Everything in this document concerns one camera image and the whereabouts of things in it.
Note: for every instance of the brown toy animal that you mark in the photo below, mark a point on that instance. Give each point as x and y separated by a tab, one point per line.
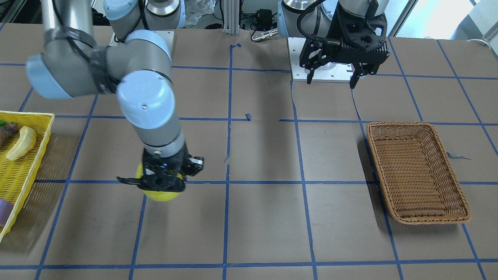
7	131

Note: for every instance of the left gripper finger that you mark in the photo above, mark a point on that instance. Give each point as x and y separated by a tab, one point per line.
355	77
310	74

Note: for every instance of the yellow plastic basket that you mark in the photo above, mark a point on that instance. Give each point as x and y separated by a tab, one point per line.
17	177

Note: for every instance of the aluminium frame post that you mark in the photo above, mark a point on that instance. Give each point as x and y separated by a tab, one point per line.
231	16

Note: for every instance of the yellow tape roll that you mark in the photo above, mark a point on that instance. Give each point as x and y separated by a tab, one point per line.
155	195

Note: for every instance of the silver metal cylinder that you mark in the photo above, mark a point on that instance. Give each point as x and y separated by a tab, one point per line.
257	38

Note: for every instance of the toy banana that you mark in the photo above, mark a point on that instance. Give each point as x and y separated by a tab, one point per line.
25	143

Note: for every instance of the black power adapter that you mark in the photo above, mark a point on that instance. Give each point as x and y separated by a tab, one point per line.
264	20

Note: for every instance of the purple foam block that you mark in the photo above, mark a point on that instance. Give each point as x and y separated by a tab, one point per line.
6	208

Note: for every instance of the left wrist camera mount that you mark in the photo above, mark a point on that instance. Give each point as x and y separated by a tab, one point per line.
361	24

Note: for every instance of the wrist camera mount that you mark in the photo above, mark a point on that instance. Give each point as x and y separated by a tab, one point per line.
155	178
361	24

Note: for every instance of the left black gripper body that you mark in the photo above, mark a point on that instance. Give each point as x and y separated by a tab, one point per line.
344	24

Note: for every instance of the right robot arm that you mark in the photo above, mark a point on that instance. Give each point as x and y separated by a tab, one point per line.
137	70

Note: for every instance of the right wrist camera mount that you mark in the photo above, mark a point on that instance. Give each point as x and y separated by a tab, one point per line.
155	178

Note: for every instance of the brown wicker basket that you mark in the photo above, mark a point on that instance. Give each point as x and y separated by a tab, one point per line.
416	178

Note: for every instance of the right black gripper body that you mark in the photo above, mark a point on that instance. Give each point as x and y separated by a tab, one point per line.
193	164

